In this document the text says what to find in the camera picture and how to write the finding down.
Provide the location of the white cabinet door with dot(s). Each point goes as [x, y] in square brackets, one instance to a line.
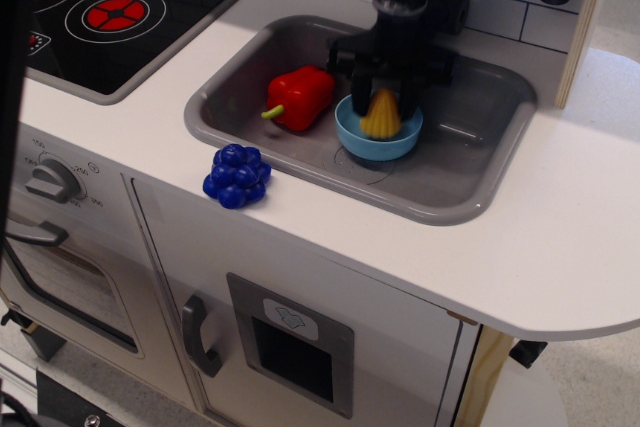
[404, 347]

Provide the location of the grey toy sink basin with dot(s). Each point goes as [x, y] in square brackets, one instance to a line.
[471, 127]

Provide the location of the grey oven door handle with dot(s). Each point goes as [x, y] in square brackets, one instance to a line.
[45, 234]

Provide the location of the grey oven knob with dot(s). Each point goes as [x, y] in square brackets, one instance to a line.
[51, 180]

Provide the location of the red toy bell pepper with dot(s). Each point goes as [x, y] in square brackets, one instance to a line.
[297, 98]

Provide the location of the wooden side post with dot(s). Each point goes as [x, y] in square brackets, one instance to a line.
[583, 33]

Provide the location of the blue toy grapes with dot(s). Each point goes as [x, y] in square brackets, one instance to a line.
[238, 176]

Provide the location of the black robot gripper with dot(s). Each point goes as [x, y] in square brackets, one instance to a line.
[400, 46]

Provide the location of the grey cabinet door handle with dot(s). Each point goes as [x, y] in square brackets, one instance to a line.
[193, 315]

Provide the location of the white oven door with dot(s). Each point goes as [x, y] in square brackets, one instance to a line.
[96, 289]

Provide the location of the yellow toy corn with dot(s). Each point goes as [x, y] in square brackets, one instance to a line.
[382, 121]

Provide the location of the grey ice dispenser panel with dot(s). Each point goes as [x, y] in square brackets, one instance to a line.
[297, 347]

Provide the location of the black toy stovetop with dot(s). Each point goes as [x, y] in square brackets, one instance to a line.
[102, 50]

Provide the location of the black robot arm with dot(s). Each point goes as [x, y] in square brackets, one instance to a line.
[399, 50]

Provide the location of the light blue plastic bowl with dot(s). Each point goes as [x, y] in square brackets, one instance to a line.
[355, 142]

